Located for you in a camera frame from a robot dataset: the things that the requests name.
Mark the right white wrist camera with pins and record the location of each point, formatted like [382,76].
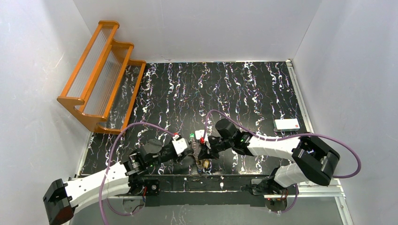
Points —
[202,138]

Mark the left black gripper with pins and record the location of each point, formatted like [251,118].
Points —
[187,150]

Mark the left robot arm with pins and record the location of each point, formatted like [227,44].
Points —
[65,198]

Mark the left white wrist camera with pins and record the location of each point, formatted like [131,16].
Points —
[179,143]

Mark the yellow key tag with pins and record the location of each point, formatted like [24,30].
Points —
[205,164]

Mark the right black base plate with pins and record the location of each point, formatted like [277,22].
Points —
[268,186]

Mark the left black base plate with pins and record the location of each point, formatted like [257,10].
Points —
[150,187]

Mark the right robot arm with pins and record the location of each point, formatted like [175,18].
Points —
[311,158]

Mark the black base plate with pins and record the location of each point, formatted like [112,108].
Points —
[150,187]
[268,186]

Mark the orange wooden rack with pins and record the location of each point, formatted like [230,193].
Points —
[90,92]

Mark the aluminium frame rail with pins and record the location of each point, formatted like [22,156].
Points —
[184,97]

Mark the white box red label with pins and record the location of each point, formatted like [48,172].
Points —
[286,125]

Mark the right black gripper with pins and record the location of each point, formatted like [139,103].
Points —
[210,146]

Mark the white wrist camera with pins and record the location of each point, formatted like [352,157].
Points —
[202,138]
[179,143]

